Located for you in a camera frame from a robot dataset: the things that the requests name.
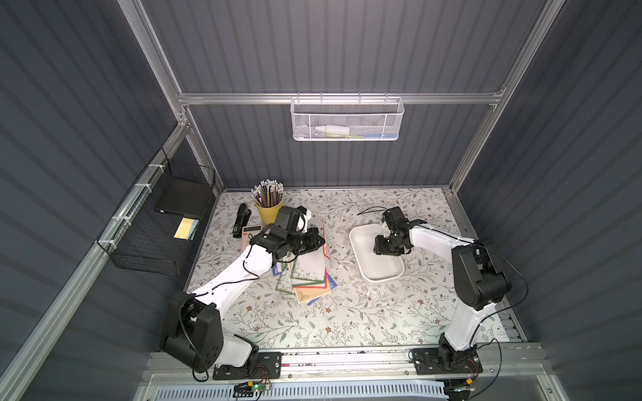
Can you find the green floral paper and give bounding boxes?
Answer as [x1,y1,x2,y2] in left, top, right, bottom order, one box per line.
[290,248,326,287]
[291,273,329,289]
[275,265,295,295]

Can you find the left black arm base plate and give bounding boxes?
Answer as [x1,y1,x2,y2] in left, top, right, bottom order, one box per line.
[212,352,283,381]

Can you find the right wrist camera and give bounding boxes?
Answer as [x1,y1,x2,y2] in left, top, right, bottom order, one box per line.
[382,207,409,232]

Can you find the black notebook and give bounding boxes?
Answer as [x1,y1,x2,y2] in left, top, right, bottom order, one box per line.
[155,177,212,219]

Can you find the white wire mesh basket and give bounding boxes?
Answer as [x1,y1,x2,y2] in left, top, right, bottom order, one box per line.
[290,96,405,141]

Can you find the coloured pencils bunch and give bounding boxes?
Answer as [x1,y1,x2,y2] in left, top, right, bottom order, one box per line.
[251,180,284,208]

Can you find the pink calculator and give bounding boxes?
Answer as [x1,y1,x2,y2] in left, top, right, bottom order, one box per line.
[241,225,262,250]

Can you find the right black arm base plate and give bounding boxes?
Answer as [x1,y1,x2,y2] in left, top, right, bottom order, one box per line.
[409,348,483,376]

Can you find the aluminium front rail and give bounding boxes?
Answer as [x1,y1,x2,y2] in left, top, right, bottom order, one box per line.
[140,342,552,386]

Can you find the yellow sticky notes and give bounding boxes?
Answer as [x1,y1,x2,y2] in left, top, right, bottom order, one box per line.
[174,217,199,240]

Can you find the white ribbed cable duct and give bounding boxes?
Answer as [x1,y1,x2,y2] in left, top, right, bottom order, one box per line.
[151,379,448,400]

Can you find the white plastic storage box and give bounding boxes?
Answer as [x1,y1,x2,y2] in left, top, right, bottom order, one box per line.
[348,222,406,283]

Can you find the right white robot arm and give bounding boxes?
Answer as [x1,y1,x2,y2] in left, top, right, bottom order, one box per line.
[374,208,512,364]

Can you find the yellow pencil cup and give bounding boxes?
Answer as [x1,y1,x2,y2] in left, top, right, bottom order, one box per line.
[255,200,284,226]

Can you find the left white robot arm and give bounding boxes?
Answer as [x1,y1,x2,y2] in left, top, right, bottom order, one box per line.
[160,207,325,374]

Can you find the white glue bottle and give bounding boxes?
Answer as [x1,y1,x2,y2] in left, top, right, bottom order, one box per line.
[315,125,350,137]

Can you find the beige stationery paper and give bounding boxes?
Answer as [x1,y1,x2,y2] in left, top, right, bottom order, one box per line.
[294,287,332,304]

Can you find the floral table mat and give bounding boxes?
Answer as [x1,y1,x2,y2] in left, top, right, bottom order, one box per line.
[222,188,460,349]

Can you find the black stapler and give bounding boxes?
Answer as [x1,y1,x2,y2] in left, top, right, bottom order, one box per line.
[232,203,252,238]

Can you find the black wire wall basket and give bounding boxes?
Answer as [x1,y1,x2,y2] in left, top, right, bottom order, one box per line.
[98,154,216,276]

